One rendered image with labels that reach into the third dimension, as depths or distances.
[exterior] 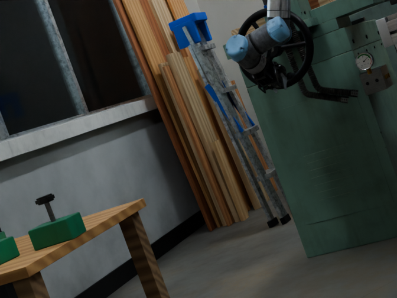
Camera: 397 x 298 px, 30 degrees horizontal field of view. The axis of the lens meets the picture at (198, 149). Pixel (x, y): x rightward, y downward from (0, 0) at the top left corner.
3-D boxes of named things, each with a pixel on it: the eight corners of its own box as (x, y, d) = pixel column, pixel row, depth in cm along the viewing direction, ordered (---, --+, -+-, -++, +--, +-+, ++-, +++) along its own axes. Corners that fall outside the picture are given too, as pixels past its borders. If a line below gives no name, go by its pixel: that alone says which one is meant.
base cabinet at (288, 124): (305, 259, 292) (244, 89, 288) (340, 217, 344) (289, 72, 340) (416, 233, 272) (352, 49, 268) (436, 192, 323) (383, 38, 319)
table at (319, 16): (217, 62, 281) (211, 47, 280) (246, 55, 308) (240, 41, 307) (369, 3, 253) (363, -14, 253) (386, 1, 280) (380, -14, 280)
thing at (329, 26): (243, 65, 287) (239, 55, 287) (261, 60, 305) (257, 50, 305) (339, 28, 269) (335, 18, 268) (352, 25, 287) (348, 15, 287)
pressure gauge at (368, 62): (360, 77, 263) (352, 55, 262) (362, 76, 266) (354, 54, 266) (377, 71, 260) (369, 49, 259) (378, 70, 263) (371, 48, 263)
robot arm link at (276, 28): (283, 14, 234) (254, 32, 237) (275, 14, 223) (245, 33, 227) (295, 35, 233) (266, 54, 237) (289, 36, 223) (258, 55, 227)
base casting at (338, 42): (245, 88, 288) (237, 67, 288) (289, 72, 340) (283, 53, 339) (353, 49, 268) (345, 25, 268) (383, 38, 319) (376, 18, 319)
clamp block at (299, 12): (268, 33, 270) (260, 10, 270) (280, 31, 282) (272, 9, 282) (305, 19, 263) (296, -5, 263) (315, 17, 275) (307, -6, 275)
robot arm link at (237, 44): (250, 46, 224) (227, 61, 227) (266, 60, 233) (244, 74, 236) (242, 26, 228) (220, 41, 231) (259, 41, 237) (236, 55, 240)
